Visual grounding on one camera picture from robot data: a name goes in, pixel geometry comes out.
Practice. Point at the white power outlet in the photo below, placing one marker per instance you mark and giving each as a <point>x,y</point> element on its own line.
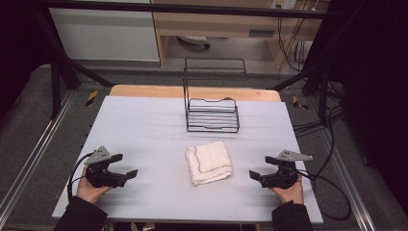
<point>284,4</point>

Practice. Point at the light grey table cover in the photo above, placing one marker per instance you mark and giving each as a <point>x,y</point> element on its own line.
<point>144,134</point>

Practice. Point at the person's left hand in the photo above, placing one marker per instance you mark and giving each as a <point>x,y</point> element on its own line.
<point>88,192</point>

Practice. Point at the black curtain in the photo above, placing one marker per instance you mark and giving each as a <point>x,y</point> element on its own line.
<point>375,80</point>
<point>19,41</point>

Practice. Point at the light wooden desk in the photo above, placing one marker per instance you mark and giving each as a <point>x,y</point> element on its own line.
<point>218,24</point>

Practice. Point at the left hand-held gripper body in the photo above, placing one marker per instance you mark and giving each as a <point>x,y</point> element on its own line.
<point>99,174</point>

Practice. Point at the aluminium floor rail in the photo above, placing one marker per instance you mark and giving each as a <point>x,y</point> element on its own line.
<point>35,154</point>
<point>349,186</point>

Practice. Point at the yellow black tape strip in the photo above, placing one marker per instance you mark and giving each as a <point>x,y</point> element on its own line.
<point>299,103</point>
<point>91,98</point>

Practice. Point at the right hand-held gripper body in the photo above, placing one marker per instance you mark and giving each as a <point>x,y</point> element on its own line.
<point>284,178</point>

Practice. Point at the black metal frame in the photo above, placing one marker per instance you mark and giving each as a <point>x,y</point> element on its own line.
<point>192,9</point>

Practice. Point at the white cabinet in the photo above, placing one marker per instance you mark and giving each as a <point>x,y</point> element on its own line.
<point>102,35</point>

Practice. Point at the white towel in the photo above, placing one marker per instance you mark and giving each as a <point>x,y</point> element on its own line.
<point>208,160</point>

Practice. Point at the person's right hand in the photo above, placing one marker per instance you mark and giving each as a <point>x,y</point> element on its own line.
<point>292,193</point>

